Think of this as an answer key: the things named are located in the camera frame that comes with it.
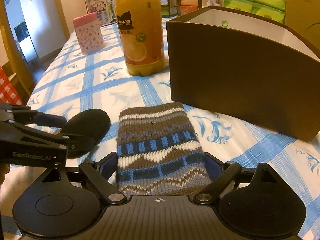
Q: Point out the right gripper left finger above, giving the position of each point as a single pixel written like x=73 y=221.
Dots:
x=86 y=184

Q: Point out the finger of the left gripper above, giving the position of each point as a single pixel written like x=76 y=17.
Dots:
x=48 y=120
x=76 y=142

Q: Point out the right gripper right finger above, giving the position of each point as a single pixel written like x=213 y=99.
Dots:
x=233 y=184

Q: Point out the red checked cloth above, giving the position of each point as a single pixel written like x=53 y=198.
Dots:
x=8 y=93

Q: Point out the pink lidded cup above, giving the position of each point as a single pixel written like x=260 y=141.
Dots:
x=88 y=33

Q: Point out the dark brown storage box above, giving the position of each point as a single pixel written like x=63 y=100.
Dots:
x=246 y=66

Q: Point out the blue milk carton box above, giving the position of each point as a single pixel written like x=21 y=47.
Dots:
x=105 y=10

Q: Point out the orange juice bottle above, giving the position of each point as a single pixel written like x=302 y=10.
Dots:
x=141 y=35

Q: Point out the cow picture milk box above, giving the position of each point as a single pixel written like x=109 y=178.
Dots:
x=168 y=8

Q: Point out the orange snack boxes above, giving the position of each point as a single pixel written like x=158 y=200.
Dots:
x=187 y=6

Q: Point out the large cardboard box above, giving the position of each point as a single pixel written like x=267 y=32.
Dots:
x=303 y=17

